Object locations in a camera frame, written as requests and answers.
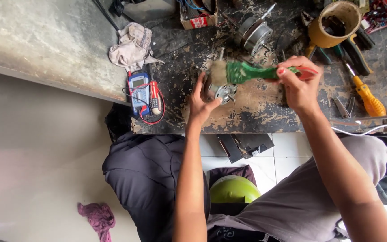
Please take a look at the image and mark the purple cloth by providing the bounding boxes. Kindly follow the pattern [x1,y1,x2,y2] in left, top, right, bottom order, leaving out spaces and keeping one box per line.
[77,202,116,242]

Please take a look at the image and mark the yellow cylindrical tool holder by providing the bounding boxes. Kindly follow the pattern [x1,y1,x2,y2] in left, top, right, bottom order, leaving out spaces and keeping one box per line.
[308,1,362,48]

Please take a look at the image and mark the green gas cylinder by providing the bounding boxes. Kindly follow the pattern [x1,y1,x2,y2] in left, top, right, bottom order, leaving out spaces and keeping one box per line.
[209,175,262,204]

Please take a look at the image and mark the person's right hand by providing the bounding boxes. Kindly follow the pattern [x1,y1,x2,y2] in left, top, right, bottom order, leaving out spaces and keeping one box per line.
[265,55,323,116]

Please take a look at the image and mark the green handled pliers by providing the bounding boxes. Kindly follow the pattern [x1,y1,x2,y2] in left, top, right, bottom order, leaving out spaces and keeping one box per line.
[305,44,345,65]

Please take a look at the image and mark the white cable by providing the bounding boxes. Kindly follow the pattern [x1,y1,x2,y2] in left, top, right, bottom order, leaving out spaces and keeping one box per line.
[331,121,387,136]

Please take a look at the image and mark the red white handled screwdriver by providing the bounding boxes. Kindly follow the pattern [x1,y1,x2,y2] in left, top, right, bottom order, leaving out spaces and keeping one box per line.
[148,64,163,115]

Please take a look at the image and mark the dirty white rag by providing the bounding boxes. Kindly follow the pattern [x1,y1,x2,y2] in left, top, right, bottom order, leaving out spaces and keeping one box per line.
[108,22,165,72]

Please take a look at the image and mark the large silver fan motor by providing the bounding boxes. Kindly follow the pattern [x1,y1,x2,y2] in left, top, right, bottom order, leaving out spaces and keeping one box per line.
[236,3,277,56]

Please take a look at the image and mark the person's legs in trousers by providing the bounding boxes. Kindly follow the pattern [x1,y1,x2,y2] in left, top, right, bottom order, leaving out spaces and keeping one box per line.
[102,131,387,242]

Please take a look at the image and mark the yellow black handled pliers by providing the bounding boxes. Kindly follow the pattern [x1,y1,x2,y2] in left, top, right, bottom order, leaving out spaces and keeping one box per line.
[341,34,375,76]

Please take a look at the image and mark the red circuit board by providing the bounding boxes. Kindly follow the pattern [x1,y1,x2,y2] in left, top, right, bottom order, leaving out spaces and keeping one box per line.
[361,0,387,34]

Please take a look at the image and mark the green handled paint brush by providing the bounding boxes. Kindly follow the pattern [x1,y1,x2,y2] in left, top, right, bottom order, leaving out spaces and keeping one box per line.
[208,60,319,85]

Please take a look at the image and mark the black metal bracket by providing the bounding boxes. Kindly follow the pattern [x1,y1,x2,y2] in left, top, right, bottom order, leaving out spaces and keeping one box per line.
[217,133,275,164]

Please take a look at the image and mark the small silver electric motor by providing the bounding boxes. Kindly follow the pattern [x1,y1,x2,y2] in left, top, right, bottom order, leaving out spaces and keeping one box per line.
[204,75,238,105]

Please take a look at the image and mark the blue digital multimeter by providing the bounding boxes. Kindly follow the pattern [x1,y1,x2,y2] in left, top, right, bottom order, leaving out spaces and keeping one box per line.
[128,71,151,117]

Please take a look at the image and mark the cardboard box with parts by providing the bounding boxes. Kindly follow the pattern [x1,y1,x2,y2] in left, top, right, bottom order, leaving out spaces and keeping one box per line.
[179,0,218,30]

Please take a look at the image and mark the yellow handled screwdriver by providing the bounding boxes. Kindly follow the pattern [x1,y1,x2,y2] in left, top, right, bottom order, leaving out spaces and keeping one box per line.
[344,61,387,117]

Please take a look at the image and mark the person's left hand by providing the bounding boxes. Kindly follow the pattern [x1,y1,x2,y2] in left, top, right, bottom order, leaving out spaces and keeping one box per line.
[188,71,223,127]

